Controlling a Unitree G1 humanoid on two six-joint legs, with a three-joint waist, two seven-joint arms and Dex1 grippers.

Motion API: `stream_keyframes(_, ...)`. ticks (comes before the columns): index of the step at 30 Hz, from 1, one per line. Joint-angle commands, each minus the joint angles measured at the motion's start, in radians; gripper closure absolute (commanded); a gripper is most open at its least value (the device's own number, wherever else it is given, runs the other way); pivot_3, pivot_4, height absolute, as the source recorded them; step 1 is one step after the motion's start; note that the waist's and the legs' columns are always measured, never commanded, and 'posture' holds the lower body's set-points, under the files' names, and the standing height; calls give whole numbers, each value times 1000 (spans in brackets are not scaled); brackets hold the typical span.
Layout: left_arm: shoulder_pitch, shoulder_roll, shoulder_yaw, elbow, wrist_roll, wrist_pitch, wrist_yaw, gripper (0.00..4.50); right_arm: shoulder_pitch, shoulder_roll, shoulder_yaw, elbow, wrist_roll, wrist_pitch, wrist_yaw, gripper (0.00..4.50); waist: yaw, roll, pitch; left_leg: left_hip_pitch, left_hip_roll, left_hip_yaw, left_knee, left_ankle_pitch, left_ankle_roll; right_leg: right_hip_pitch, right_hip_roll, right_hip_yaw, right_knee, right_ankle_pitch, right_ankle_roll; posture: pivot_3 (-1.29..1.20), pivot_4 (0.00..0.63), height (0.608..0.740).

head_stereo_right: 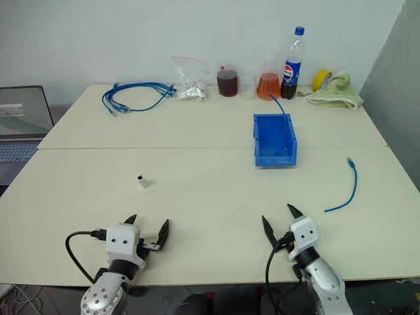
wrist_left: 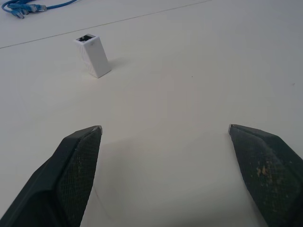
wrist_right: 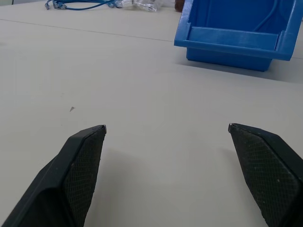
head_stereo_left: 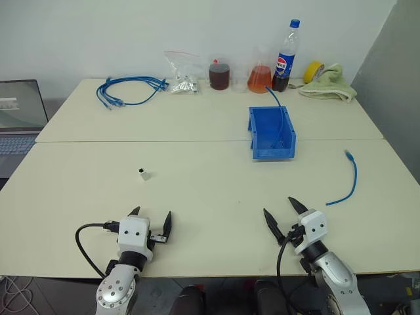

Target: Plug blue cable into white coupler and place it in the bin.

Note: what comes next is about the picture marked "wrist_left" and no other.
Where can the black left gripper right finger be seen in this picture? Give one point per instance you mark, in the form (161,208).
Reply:
(272,175)

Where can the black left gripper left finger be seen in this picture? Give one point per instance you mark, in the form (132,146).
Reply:
(59,179)

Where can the white ethernet coupler block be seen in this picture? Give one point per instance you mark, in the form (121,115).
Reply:
(95,56)

